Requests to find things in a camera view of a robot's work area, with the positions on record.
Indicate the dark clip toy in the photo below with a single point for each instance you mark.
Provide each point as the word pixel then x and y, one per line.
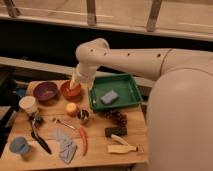
pixel 37 120

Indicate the yellow handled brush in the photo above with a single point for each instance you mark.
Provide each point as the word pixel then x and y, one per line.
pixel 121 149

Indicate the white plastic cup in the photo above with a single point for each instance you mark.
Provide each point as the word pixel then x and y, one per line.
pixel 28 104

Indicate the pine cone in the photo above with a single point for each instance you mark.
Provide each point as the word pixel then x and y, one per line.
pixel 116 116

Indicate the orange bowl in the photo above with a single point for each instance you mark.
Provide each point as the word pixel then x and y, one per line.
pixel 67 92

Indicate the white stick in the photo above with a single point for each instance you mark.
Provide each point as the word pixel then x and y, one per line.
pixel 120 140

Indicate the small orange apple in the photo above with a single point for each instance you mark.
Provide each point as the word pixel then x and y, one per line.
pixel 71 109

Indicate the dark brown block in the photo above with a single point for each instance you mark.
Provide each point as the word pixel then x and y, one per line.
pixel 119 131

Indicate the purple bowl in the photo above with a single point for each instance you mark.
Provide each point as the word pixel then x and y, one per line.
pixel 45 91

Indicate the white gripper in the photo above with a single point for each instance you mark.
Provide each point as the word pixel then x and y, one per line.
pixel 82 74

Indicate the blue plastic cup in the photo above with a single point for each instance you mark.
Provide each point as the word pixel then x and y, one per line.
pixel 19 145

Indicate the blue sponge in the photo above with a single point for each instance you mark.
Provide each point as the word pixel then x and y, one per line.
pixel 109 97

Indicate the green plastic tray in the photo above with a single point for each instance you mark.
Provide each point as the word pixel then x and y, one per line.
pixel 123 84

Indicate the metal spoon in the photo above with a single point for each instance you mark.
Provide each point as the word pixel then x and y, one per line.
pixel 55 120

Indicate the black handled utensil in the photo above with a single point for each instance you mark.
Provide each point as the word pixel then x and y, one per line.
pixel 39 139

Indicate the grey crumpled cloth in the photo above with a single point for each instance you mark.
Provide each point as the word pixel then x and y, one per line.
pixel 67 146

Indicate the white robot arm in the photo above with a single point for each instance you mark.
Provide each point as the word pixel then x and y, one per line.
pixel 180 105

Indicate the small metal cup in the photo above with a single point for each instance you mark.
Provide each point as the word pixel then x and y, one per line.
pixel 83 116

